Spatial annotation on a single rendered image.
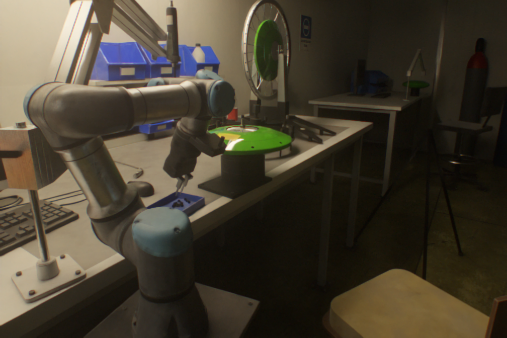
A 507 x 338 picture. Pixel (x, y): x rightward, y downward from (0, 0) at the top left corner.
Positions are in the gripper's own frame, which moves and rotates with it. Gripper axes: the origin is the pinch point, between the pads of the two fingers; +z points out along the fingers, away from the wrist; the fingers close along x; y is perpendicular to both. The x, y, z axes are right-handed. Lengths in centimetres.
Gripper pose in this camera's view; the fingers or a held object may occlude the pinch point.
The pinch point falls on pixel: (177, 194)
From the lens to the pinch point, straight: 86.6
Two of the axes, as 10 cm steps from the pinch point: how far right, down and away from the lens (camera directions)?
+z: -3.8, 7.9, 4.8
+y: -7.3, -5.7, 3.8
